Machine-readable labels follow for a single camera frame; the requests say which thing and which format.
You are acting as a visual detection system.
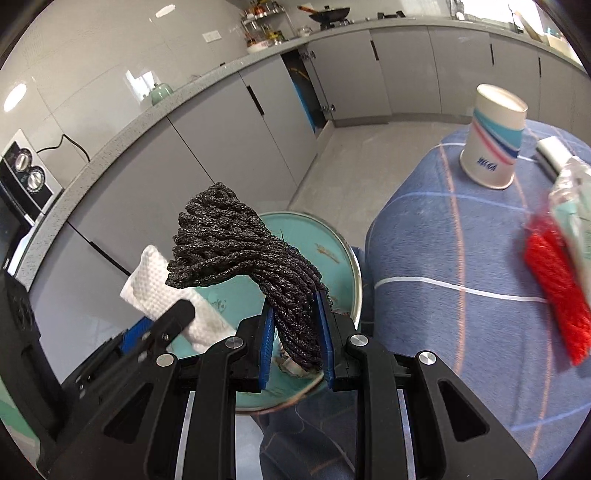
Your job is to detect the red plastic bag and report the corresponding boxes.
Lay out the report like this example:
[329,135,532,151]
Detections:
[524,215,590,366]

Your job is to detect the black knitted mesh cloth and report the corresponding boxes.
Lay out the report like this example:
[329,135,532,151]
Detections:
[165,182,328,371]

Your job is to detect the white blue paper cup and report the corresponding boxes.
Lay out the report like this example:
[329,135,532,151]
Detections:
[460,84,528,190]

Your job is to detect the teal clear plastic package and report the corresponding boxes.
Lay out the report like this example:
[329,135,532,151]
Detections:
[549,156,591,303]

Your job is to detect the blue checked tablecloth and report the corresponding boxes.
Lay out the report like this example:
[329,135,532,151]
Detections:
[257,117,591,480]

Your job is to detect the black wok on stove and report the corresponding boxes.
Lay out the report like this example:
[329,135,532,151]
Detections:
[297,5,351,25]

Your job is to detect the white paper towel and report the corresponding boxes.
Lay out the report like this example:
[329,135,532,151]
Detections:
[119,245,236,354]

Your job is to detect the teal round trash bin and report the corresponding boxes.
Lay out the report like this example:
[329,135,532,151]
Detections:
[166,209,363,413]

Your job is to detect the white tissue pack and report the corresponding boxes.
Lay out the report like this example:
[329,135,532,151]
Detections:
[536,136,573,181]

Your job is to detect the grey kitchen cabinets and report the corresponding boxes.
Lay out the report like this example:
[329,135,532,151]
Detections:
[13,25,591,384]

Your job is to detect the microwave oven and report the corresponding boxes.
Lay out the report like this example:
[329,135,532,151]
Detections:
[1,129,63,277]

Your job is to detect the spice rack with bottles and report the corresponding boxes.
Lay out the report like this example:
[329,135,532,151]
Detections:
[240,1,290,54]

